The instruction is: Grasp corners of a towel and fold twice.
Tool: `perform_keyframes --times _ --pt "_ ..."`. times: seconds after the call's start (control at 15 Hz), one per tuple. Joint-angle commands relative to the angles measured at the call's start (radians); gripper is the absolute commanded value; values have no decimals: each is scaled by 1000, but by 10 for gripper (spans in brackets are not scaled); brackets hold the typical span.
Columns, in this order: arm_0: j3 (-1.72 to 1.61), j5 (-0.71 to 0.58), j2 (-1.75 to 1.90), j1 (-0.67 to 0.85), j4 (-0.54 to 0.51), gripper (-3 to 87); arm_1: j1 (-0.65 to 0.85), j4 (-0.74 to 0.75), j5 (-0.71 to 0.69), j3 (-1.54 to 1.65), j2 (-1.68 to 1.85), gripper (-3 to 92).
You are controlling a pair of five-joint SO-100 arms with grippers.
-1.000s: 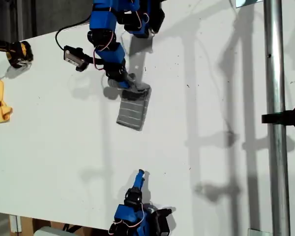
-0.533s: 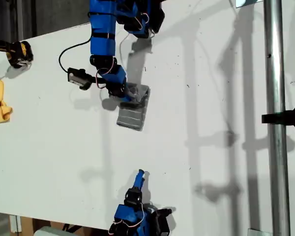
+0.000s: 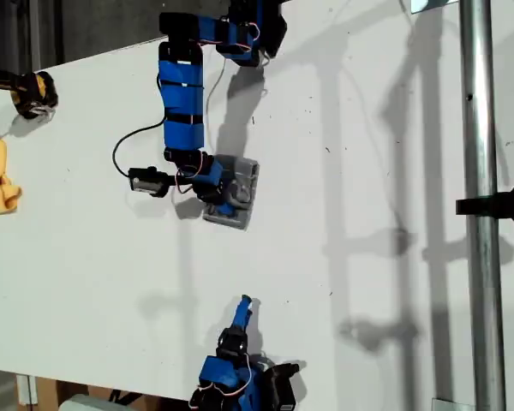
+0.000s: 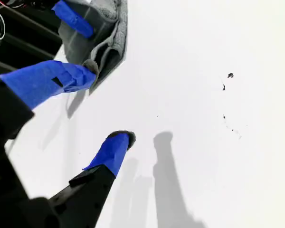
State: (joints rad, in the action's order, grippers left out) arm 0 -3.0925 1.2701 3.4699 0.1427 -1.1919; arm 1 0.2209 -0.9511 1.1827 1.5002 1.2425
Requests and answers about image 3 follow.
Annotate black camera stalk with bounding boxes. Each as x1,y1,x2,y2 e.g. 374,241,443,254
166,171,194,189

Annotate white table leg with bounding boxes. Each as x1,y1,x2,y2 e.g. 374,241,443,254
16,374,38,406

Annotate black post clamp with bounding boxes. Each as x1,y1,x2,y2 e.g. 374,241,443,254
455,182,514,227

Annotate black camera cable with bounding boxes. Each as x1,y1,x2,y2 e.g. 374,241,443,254
111,119,167,176

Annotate white block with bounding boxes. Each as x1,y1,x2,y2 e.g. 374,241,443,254
59,393,112,411

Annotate steel post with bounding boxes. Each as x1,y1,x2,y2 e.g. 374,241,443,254
457,0,509,411

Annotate brown cardboard box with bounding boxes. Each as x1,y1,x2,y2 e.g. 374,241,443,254
36,376,132,411

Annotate yellow black clamp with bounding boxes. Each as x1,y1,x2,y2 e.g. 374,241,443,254
0,63,60,121

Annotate black camera box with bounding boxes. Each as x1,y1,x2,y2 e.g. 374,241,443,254
263,361,302,411
128,166,172,199

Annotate grey striped towel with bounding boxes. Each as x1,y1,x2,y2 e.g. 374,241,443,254
201,154,261,232

